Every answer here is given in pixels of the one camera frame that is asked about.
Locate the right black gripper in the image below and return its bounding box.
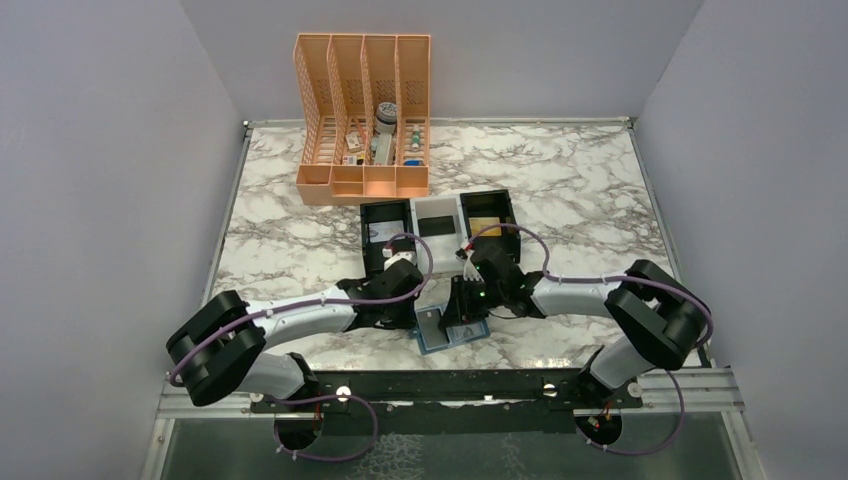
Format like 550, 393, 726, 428
441, 272, 506, 325

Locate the blue leather card holder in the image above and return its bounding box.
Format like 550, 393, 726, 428
410, 304, 490, 355

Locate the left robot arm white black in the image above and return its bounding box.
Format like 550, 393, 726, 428
165, 258, 426, 411

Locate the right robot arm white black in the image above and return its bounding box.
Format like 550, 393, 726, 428
439, 245, 713, 407

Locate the gold credit card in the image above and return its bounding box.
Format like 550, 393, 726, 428
469, 217, 500, 235

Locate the black credit card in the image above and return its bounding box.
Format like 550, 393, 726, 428
417, 215, 456, 237

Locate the white blue credit card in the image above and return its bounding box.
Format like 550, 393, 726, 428
366, 220, 405, 243

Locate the white middle tray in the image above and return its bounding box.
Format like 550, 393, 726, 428
410, 195, 470, 274

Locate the left black tray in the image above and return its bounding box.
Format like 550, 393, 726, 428
360, 200, 412, 278

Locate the black tray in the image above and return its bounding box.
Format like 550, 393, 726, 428
460, 190, 521, 263
360, 200, 412, 278

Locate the right black tray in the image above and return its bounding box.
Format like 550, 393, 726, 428
460, 190, 521, 263

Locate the small green white bottle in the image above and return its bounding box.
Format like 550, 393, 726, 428
410, 124, 421, 151

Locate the small orange white box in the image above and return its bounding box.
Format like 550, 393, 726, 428
345, 132, 364, 152

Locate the grey round-headed bottle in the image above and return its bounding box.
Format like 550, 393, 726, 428
373, 102, 398, 166

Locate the orange plastic file organizer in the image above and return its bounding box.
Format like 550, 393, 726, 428
293, 33, 432, 206

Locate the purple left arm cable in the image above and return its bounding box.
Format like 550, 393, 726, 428
168, 231, 435, 464

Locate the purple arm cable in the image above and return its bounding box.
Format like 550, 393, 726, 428
455, 222, 715, 458
168, 231, 435, 464

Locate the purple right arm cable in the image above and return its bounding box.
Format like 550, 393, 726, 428
455, 222, 715, 458

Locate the black mounting base rail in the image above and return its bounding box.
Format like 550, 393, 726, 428
250, 367, 644, 417

